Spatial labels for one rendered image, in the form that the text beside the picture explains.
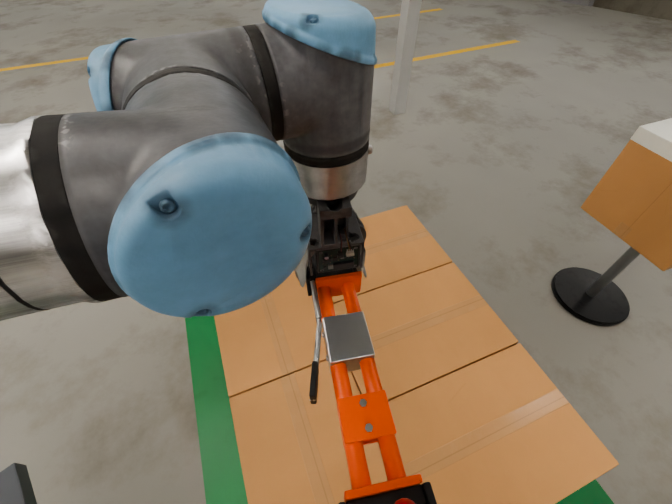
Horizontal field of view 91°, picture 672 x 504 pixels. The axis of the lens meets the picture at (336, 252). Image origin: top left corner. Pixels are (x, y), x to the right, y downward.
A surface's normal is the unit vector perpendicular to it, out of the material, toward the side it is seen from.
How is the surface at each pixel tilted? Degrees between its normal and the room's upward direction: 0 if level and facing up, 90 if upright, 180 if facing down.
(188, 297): 88
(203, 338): 0
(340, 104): 91
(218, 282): 88
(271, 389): 0
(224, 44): 26
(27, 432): 0
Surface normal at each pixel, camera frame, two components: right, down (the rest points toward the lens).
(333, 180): 0.19, 0.74
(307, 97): 0.39, 0.59
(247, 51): 0.22, -0.15
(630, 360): 0.00, -0.65
